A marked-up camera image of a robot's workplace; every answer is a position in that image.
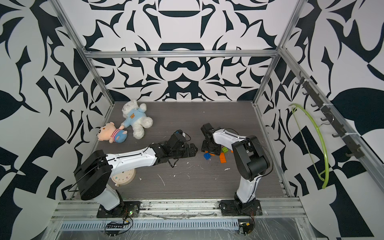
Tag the white cable duct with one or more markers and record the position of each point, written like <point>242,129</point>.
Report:
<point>151,225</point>

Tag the white teddy bear blue shirt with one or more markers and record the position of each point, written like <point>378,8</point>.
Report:
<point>135,117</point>

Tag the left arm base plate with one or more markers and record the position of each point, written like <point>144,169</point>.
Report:
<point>127,209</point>

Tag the pink doll plush toy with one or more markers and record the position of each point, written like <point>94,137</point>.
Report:
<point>108,132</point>

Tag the cream round toy clock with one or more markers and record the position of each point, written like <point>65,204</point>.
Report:
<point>124,178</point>

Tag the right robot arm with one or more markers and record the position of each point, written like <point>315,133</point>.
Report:
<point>250,158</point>

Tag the black connector box right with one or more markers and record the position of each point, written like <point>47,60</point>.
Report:
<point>245,228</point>

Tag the blue square lego brick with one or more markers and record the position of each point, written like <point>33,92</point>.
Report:
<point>207,156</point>

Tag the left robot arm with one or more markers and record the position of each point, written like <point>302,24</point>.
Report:
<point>93,175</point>

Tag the black connector box left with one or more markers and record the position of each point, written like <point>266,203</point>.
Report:
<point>114,229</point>

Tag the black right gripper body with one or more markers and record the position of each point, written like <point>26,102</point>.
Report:
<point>211,149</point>

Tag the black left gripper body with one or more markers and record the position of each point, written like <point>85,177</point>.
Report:
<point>184,153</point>

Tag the black hook rack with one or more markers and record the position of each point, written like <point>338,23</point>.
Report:
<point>331,119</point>

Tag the black connector box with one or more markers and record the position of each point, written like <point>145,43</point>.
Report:
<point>114,229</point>
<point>245,228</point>

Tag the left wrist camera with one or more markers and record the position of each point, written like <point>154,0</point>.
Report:
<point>180,132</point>

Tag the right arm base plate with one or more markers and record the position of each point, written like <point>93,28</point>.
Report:
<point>237,208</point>

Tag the green hoop hanger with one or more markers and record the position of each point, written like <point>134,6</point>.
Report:
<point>314,144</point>

